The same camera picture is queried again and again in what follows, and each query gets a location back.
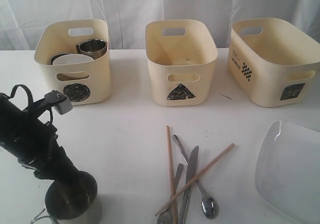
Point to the cream bin with triangle mark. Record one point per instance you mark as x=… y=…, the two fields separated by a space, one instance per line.
x=181 y=56

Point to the steel spoon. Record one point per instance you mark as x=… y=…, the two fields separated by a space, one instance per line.
x=209 y=206

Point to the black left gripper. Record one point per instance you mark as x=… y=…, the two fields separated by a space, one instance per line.
x=50 y=161

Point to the diagonal wooden chopstick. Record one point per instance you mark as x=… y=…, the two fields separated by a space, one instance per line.
x=196 y=177

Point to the steel mug with wire handle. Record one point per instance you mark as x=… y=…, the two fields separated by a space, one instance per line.
x=77 y=203

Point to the cream bin with circle mark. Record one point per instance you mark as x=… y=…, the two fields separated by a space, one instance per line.
x=84 y=83

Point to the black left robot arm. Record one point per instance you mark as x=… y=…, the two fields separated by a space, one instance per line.
x=34 y=143

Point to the cream bin with square mark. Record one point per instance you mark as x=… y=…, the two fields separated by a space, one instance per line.
x=274 y=62

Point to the steel fork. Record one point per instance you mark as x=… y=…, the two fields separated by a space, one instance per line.
x=166 y=217

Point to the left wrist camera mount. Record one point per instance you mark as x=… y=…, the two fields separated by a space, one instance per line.
x=54 y=99

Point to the white ceramic bowl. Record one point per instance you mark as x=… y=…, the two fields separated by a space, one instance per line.
x=72 y=59

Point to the white square plate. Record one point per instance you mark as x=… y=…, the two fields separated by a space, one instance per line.
x=287 y=171

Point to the steel table knife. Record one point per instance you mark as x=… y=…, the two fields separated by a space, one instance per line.
x=191 y=167

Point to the white backdrop curtain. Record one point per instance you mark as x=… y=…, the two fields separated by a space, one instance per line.
x=23 y=21

